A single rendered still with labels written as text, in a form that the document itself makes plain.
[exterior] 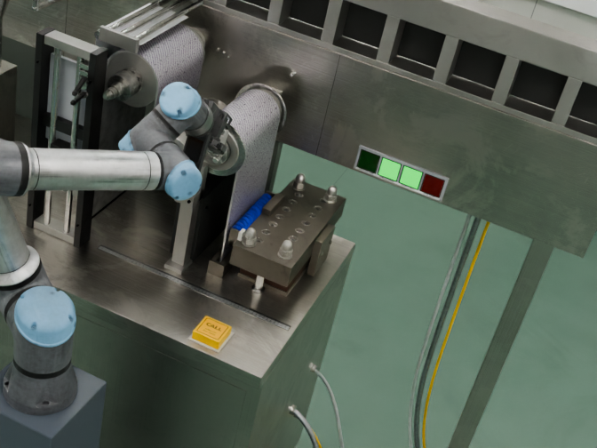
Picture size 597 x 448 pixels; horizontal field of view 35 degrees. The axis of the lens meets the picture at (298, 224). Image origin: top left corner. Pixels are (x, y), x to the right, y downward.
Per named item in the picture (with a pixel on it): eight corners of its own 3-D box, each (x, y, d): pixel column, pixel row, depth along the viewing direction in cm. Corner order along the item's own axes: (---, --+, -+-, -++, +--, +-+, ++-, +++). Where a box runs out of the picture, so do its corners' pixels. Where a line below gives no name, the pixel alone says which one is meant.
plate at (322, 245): (306, 274, 251) (314, 240, 245) (320, 255, 260) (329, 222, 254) (314, 277, 251) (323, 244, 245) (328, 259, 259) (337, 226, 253)
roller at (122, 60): (104, 96, 235) (109, 44, 227) (155, 64, 255) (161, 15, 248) (154, 115, 232) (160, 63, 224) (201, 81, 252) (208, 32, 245)
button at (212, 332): (191, 339, 223) (192, 331, 222) (204, 323, 229) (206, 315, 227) (218, 350, 221) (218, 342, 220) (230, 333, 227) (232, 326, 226)
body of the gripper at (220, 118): (234, 120, 216) (221, 104, 204) (218, 155, 215) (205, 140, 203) (204, 109, 218) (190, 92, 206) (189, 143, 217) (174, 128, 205)
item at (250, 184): (224, 236, 240) (235, 173, 230) (261, 196, 259) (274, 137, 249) (225, 236, 240) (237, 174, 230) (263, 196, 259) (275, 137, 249)
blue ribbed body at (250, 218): (227, 236, 241) (230, 225, 239) (262, 199, 259) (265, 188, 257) (240, 241, 240) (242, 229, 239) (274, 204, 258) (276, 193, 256)
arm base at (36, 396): (48, 426, 193) (51, 390, 187) (-13, 395, 196) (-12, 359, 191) (91, 383, 205) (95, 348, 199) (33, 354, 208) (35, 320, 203)
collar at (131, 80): (106, 95, 227) (107, 71, 224) (119, 87, 232) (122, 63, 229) (129, 105, 226) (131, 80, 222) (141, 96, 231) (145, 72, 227)
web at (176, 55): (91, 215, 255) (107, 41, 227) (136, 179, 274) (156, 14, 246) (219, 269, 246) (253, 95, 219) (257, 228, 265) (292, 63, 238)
